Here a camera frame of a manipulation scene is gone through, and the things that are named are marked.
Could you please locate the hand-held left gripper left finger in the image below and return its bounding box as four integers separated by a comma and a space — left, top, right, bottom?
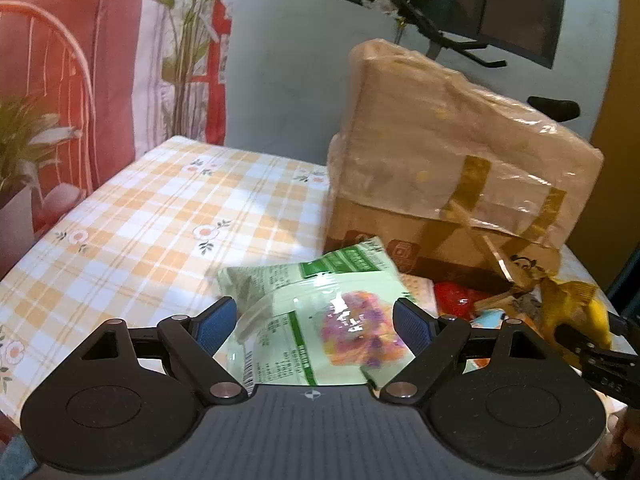
75, 296, 249, 406

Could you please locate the yellow snack packet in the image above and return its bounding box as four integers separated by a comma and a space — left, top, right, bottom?
537, 277, 613, 356

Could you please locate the red snack packet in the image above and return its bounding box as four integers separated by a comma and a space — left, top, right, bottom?
434, 281, 493, 321

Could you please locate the black exercise bike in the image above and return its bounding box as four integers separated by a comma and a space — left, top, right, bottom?
395, 0, 581, 123

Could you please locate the green white colourful candy bag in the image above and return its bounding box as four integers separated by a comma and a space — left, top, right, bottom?
216, 280, 418, 388

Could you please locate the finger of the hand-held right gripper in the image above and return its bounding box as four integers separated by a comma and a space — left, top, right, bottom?
607, 312, 640, 348
552, 325, 618, 361

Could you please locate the orange checkered floral tablecloth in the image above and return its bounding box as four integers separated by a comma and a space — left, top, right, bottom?
0, 135, 640, 441

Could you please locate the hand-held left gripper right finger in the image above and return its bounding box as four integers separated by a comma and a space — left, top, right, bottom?
378, 298, 551, 406

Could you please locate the plastic wrapped cardboard box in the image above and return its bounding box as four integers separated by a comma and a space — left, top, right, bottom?
322, 37, 606, 301

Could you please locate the yellow-brown door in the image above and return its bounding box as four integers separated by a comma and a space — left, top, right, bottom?
590, 0, 640, 301

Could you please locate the green white snack bag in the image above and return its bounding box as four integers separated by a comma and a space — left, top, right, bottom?
216, 236, 403, 311

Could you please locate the red floral printed curtain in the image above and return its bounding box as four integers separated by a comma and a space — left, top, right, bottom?
0, 0, 241, 271

